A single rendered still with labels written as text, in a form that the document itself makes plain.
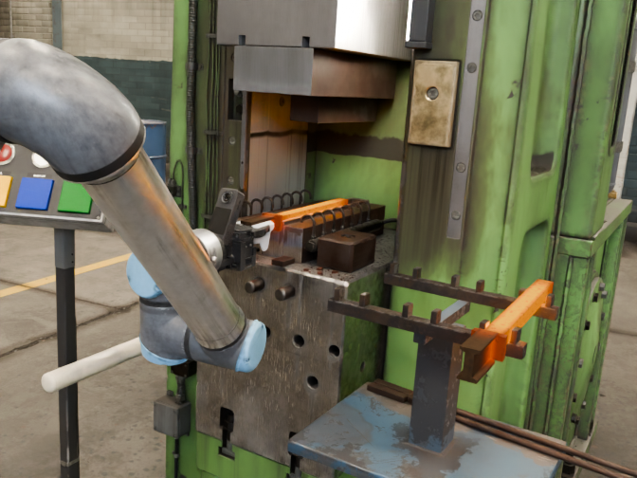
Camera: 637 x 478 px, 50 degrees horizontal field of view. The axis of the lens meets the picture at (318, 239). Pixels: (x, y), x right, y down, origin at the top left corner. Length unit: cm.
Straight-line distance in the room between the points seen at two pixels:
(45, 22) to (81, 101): 974
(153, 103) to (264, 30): 779
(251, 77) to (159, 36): 771
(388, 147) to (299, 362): 69
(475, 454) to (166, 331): 57
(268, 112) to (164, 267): 88
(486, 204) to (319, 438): 58
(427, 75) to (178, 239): 71
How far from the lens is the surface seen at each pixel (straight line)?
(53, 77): 78
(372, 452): 118
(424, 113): 144
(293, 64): 144
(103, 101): 78
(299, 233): 146
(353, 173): 192
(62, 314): 188
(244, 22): 152
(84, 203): 164
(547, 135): 177
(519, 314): 106
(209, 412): 166
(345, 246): 141
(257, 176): 174
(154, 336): 124
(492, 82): 142
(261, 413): 157
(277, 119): 179
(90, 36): 994
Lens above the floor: 129
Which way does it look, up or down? 13 degrees down
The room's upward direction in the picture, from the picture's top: 4 degrees clockwise
